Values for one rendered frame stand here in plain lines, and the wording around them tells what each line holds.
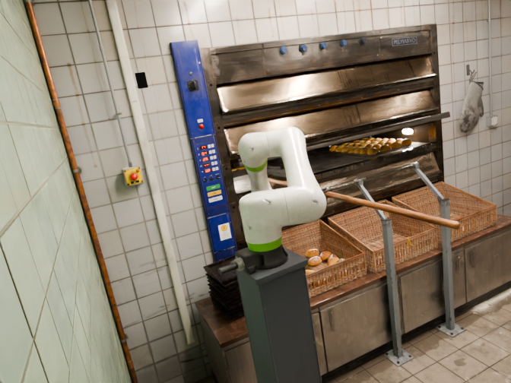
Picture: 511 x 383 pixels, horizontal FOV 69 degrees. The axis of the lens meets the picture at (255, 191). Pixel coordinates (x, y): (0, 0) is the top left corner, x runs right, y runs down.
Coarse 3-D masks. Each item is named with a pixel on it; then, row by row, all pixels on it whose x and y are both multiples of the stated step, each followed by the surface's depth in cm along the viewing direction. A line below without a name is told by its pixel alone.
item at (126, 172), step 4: (124, 168) 210; (128, 168) 207; (132, 168) 208; (136, 168) 208; (140, 168) 210; (124, 172) 206; (128, 172) 207; (132, 172) 208; (136, 172) 209; (140, 172) 210; (124, 176) 207; (128, 176) 207; (140, 176) 210; (128, 180) 208; (132, 180) 209; (136, 180) 209; (140, 180) 210; (128, 184) 208; (132, 184) 209; (136, 184) 210
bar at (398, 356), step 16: (368, 176) 238; (448, 208) 239; (384, 224) 221; (384, 240) 225; (448, 240) 243; (448, 256) 245; (448, 272) 248; (448, 288) 251; (448, 304) 255; (448, 320) 258; (400, 336) 238; (400, 352) 240
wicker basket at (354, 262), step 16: (304, 224) 266; (320, 224) 271; (288, 240) 261; (320, 240) 270; (336, 240) 257; (304, 256) 264; (352, 256) 244; (320, 272) 220; (336, 272) 226; (352, 272) 240; (320, 288) 222
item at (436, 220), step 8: (280, 184) 251; (328, 192) 203; (344, 200) 191; (352, 200) 185; (360, 200) 181; (376, 208) 171; (384, 208) 166; (392, 208) 162; (400, 208) 160; (408, 216) 154; (416, 216) 151; (424, 216) 148; (432, 216) 145; (440, 224) 141; (448, 224) 138; (456, 224) 135
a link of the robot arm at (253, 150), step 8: (248, 136) 156; (256, 136) 155; (264, 136) 155; (240, 144) 156; (248, 144) 154; (256, 144) 154; (264, 144) 154; (240, 152) 157; (248, 152) 155; (256, 152) 155; (264, 152) 155; (248, 160) 159; (256, 160) 159; (264, 160) 163; (248, 168) 167; (256, 168) 165
